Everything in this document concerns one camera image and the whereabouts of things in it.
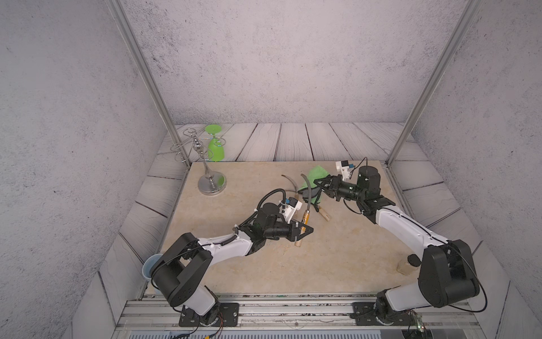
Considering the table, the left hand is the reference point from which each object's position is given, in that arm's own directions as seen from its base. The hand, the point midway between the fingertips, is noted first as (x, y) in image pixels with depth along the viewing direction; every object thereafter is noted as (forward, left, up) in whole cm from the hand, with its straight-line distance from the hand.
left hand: (313, 232), depth 76 cm
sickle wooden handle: (+3, +3, +3) cm, 5 cm away
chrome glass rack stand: (+37, +46, -15) cm, 61 cm away
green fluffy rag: (+17, -2, +13) cm, 21 cm away
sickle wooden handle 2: (+17, -9, -15) cm, 24 cm away
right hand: (+14, -1, +11) cm, 18 cm away
